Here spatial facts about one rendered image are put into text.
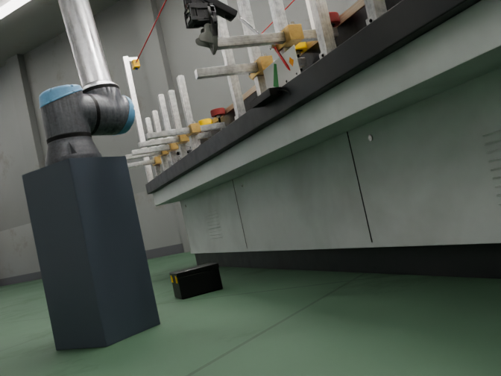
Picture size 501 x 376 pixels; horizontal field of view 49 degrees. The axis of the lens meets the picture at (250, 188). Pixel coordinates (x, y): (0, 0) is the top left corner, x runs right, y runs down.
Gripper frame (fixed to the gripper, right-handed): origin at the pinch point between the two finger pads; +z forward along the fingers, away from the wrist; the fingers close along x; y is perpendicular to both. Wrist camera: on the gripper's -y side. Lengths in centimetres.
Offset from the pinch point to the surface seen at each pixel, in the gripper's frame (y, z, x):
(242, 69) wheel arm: -17.5, -0.5, -23.7
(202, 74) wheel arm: -2.1, 0.4, -23.6
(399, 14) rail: -23, 14, 58
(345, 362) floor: 9, 83, 64
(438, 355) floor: -3, 83, 76
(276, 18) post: -24.1, -10.6, -2.6
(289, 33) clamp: -23.8, -2.4, 4.6
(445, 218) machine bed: -49, 63, 29
